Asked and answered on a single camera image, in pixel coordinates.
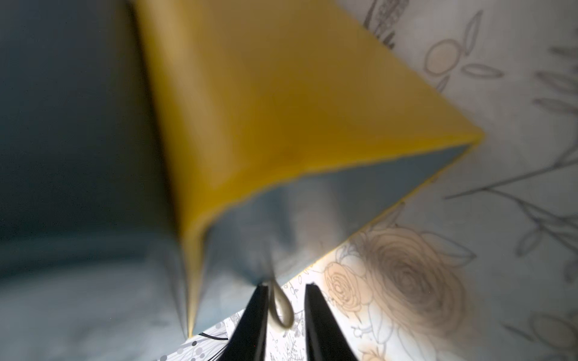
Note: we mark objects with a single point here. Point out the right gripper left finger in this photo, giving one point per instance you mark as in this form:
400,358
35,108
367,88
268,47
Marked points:
249,339

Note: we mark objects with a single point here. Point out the teal drawer cabinet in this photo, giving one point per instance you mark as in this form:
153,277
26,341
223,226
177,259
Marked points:
160,159

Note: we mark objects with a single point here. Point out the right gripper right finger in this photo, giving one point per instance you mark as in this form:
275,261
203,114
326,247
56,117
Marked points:
324,339

